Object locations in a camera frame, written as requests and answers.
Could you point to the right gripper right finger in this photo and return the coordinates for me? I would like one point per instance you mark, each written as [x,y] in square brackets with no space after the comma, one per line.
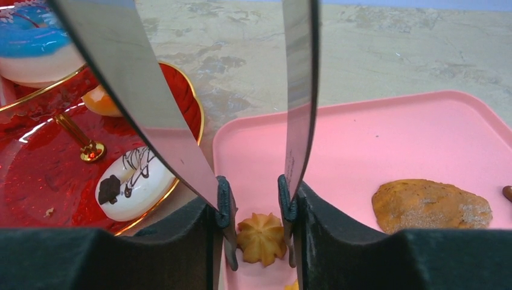
[334,251]

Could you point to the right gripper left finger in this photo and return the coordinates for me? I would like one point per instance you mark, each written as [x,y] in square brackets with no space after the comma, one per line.
[181,251]

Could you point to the orange flower cookie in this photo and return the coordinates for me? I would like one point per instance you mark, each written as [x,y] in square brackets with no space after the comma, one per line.
[261,239]

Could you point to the pink serving tray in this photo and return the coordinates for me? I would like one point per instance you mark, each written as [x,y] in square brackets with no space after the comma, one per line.
[447,136]

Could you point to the yellow frosted donut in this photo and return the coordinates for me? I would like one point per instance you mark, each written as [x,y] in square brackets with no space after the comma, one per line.
[98,101]

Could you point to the metal tongs black tips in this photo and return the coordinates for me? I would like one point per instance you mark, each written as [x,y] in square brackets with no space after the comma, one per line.
[111,38]

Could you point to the blue frosted donut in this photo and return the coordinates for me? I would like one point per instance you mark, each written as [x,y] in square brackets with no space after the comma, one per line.
[36,51]

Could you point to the orange fish cookie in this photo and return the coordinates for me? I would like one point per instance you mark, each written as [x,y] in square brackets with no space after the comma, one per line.
[292,286]

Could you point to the brown croissant pastry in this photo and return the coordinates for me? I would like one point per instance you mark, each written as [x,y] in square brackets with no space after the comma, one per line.
[421,203]

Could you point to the brown star cookie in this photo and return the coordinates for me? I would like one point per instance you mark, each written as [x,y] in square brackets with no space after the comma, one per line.
[507,192]

